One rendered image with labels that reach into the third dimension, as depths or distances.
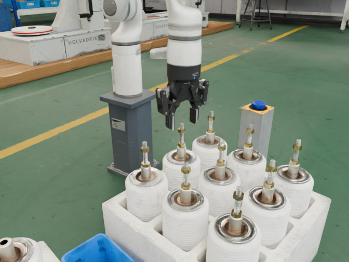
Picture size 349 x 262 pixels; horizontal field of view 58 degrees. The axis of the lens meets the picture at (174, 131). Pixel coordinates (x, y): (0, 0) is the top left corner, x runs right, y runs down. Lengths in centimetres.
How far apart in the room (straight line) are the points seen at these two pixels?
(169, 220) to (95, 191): 53
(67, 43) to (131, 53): 175
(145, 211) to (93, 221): 32
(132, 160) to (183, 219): 54
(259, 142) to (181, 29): 45
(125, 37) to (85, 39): 186
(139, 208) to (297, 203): 35
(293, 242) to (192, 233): 20
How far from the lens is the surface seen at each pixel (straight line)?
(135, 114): 104
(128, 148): 109
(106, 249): 80
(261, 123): 92
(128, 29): 103
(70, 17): 295
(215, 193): 69
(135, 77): 103
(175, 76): 67
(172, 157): 78
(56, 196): 114
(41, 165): 134
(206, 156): 83
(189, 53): 66
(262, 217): 65
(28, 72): 247
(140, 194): 69
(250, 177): 79
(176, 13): 65
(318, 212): 80
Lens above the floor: 65
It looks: 26 degrees down
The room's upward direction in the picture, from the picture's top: straight up
